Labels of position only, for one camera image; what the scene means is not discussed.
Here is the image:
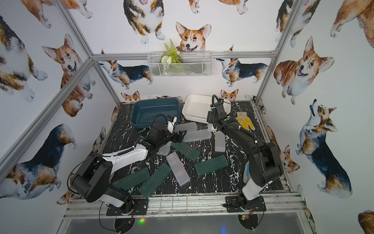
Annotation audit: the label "clear pencil case with pens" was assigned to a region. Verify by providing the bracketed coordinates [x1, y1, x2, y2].
[166, 152, 191, 186]

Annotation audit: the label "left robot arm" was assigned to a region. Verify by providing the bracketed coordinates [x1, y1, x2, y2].
[69, 123, 187, 214]

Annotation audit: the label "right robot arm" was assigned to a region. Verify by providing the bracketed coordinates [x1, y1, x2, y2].
[207, 99, 284, 201]

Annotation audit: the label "dark green pencil case centre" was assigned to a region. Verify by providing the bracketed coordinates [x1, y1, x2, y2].
[171, 142, 200, 162]

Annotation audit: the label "white plastic storage box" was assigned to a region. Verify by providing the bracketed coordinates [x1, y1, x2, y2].
[182, 94, 232, 125]

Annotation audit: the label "teal plastic storage box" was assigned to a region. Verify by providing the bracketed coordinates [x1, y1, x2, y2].
[131, 98, 181, 129]

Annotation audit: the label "dark green pencil case right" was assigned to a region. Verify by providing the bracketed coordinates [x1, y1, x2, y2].
[195, 155, 228, 176]

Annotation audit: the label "dark green pencil case front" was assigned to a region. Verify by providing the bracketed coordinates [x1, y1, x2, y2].
[138, 163, 171, 199]

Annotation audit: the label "dark green pencil case front-left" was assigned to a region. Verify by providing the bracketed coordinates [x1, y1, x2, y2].
[112, 168, 150, 191]

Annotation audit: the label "artificial fern plant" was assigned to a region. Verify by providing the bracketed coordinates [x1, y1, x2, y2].
[160, 40, 183, 76]

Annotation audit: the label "white wire wall basket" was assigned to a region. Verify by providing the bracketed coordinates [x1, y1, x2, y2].
[147, 52, 213, 78]

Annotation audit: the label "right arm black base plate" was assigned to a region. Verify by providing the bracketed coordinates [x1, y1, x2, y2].
[223, 195, 266, 213]

